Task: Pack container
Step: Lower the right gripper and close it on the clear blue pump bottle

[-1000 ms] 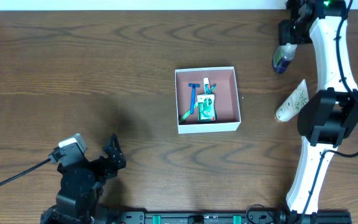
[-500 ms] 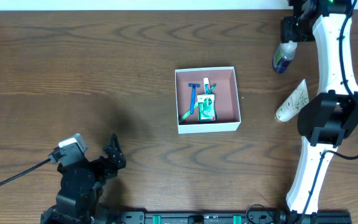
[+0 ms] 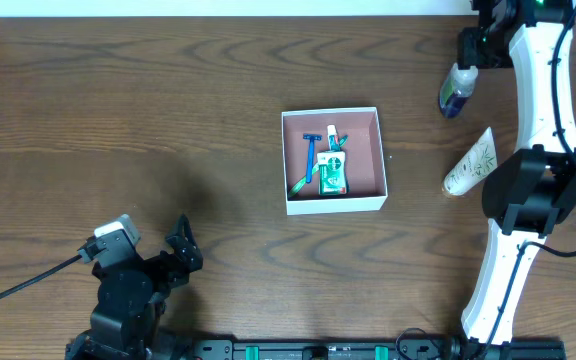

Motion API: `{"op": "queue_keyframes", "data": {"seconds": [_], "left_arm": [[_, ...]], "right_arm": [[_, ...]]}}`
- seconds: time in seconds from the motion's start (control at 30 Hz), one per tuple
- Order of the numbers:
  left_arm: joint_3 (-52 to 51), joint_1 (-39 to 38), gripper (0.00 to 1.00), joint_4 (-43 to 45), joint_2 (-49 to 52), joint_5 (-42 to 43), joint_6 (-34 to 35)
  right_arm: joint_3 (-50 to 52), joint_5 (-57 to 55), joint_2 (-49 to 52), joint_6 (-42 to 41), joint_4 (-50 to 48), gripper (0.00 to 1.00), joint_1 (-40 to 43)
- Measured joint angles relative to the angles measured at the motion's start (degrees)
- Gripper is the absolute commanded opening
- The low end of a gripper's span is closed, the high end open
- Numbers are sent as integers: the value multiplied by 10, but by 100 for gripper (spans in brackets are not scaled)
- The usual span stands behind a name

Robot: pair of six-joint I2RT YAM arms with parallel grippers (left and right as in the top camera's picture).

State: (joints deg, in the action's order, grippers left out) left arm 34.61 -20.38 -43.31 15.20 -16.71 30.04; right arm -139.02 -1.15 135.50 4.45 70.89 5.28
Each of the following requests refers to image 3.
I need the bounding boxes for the right black cable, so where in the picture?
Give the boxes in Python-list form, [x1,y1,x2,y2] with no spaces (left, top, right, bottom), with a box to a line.
[482,0,576,359]

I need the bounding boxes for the black cable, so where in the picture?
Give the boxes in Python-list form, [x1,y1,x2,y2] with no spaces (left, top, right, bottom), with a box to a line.
[0,253,84,319]
[482,0,576,359]

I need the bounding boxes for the white leaf-print lotion tube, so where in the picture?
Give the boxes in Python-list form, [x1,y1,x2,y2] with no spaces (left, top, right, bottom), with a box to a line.
[442,127,498,197]

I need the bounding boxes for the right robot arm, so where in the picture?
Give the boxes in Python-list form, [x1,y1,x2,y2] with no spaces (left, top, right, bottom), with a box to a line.
[457,0,576,349]

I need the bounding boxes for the green white toothbrush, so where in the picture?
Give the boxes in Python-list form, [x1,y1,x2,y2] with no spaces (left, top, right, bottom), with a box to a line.
[288,135,348,198]

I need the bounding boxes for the white box with pink interior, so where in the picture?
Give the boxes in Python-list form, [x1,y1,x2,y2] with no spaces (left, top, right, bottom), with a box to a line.
[281,107,388,215]

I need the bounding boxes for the Colgate toothpaste tube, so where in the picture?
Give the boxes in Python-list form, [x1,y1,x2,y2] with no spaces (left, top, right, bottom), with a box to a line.
[327,124,341,152]

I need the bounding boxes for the green Dettol soap box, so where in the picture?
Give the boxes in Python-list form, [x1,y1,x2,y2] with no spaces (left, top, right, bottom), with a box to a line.
[317,151,348,196]

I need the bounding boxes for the blue disposable razor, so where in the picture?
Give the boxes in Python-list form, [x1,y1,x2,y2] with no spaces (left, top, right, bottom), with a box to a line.
[303,133,322,184]

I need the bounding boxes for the left black cable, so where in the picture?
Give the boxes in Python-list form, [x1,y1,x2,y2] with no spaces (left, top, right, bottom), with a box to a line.
[0,253,84,319]

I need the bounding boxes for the black mounting rail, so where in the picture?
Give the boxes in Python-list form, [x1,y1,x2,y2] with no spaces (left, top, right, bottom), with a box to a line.
[180,328,567,360]

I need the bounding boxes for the clear pump soap bottle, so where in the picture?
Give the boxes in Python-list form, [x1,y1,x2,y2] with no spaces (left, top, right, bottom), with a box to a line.
[438,63,478,119]

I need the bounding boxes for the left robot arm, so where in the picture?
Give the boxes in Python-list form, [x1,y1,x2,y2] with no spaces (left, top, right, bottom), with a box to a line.
[65,214,203,359]

